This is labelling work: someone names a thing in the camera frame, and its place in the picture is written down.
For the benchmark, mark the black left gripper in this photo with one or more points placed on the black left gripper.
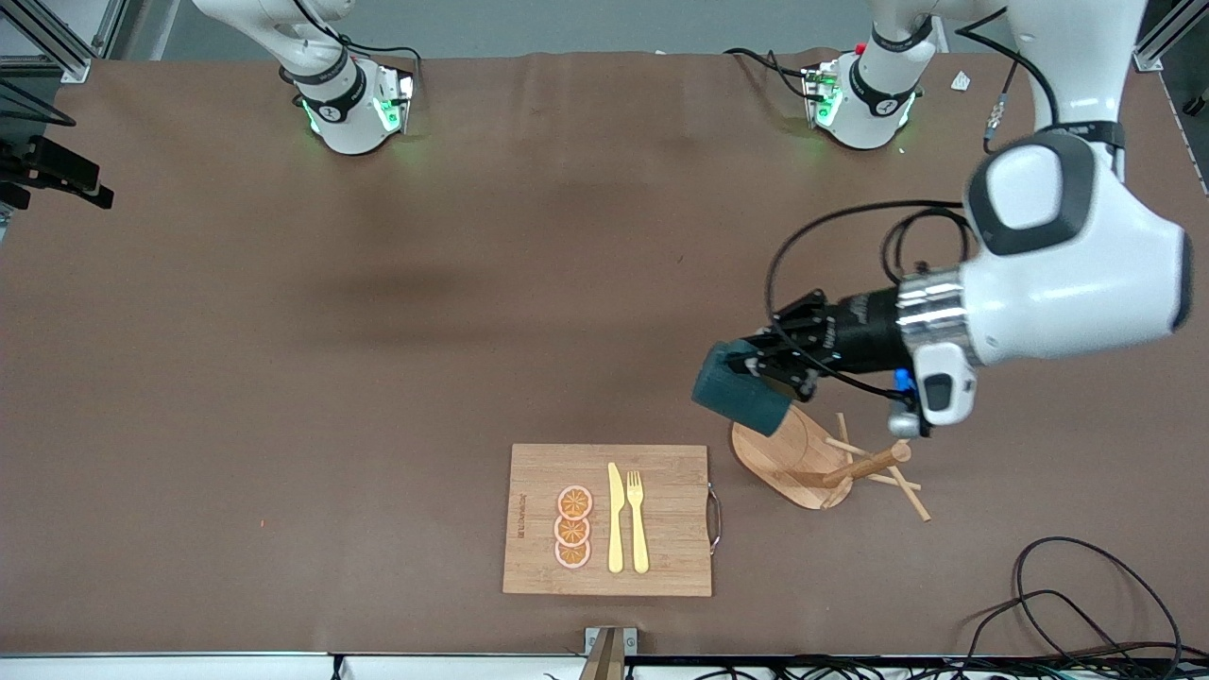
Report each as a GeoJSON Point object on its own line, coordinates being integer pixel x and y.
{"type": "Point", "coordinates": [867, 332]}

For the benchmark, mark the yellow plastic fork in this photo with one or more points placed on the yellow plastic fork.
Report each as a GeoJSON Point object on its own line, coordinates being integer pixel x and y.
{"type": "Point", "coordinates": [639, 543]}

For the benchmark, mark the yellow plastic knife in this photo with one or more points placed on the yellow plastic knife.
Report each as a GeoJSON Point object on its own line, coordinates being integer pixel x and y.
{"type": "Point", "coordinates": [615, 529]}

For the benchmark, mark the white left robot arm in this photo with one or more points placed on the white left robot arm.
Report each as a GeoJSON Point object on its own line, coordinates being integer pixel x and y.
{"type": "Point", "coordinates": [1067, 283]}

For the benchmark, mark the brown table cover sheet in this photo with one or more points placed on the brown table cover sheet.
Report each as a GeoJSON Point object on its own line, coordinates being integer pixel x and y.
{"type": "Point", "coordinates": [283, 519]}

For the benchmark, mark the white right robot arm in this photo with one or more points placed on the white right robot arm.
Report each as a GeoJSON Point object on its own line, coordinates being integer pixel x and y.
{"type": "Point", "coordinates": [345, 113]}

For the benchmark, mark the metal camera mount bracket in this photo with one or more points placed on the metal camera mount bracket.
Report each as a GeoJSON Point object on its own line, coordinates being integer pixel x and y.
{"type": "Point", "coordinates": [609, 652]}

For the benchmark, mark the aluminium frame profile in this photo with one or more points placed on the aluminium frame profile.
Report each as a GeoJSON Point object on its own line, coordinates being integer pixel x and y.
{"type": "Point", "coordinates": [1154, 59]}
{"type": "Point", "coordinates": [71, 68]}

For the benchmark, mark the dark teal cup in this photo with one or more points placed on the dark teal cup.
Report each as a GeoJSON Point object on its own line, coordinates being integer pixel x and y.
{"type": "Point", "coordinates": [741, 397]}

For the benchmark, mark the white table edge rail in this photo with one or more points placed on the white table edge rail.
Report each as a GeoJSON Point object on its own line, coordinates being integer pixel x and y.
{"type": "Point", "coordinates": [189, 667]}

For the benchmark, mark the white paper scrap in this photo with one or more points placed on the white paper scrap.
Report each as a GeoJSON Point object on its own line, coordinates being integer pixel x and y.
{"type": "Point", "coordinates": [961, 81]}

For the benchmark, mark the wooden cup rack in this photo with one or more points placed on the wooden cup rack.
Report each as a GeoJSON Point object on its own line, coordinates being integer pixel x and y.
{"type": "Point", "coordinates": [803, 472]}

